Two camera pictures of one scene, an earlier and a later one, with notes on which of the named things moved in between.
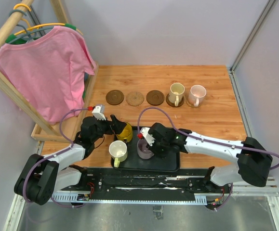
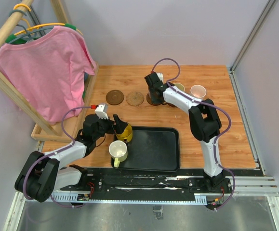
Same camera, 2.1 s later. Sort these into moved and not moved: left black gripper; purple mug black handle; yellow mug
Moved: purple mug black handle
Not moved: left black gripper; yellow mug
